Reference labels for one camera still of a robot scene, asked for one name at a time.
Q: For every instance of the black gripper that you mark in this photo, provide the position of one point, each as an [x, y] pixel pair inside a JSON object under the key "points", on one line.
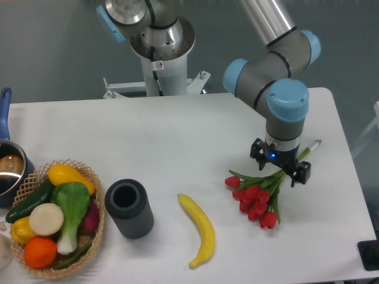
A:
{"points": [[289, 162]]}

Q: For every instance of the red tulip bouquet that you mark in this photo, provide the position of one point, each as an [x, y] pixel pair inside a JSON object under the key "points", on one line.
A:
{"points": [[258, 196]]}

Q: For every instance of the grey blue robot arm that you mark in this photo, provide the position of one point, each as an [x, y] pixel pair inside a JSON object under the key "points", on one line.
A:
{"points": [[267, 86]]}

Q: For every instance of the yellow banana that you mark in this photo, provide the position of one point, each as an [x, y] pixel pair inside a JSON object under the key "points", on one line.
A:
{"points": [[205, 228]]}

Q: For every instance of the black device at edge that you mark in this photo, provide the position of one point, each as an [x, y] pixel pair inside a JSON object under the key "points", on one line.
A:
{"points": [[368, 251]]}

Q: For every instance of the dark grey ribbed vase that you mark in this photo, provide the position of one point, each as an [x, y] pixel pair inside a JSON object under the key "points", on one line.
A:
{"points": [[127, 203]]}

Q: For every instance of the purple sweet potato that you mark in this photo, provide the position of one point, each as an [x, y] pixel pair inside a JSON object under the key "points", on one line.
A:
{"points": [[91, 220]]}

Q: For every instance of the green bok choy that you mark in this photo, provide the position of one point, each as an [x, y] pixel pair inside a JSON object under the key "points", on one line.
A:
{"points": [[73, 199]]}

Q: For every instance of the yellow squash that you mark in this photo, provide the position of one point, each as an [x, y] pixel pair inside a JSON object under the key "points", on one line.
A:
{"points": [[62, 173]]}

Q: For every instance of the green chili pepper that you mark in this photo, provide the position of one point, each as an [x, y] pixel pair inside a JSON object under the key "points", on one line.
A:
{"points": [[73, 259]]}

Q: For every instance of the green cucumber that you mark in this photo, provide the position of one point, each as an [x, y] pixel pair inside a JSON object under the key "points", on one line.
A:
{"points": [[40, 196]]}

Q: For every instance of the white round radish slice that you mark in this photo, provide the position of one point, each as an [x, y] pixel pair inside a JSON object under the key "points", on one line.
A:
{"points": [[46, 219]]}

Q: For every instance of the orange fruit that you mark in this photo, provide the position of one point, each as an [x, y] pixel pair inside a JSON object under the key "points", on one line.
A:
{"points": [[40, 252]]}

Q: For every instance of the yellow bell pepper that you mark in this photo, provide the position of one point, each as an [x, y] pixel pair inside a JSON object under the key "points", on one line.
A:
{"points": [[21, 231]]}

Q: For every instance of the white garlic bulb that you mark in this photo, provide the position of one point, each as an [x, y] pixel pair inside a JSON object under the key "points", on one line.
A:
{"points": [[3, 227]]}

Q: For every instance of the white frame at right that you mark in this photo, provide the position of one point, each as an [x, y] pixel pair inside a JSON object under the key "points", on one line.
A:
{"points": [[367, 135]]}

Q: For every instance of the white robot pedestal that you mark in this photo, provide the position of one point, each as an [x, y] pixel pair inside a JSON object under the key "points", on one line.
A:
{"points": [[163, 55]]}

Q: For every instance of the blue handled saucepan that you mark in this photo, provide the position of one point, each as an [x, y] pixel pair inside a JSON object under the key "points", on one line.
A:
{"points": [[15, 165]]}

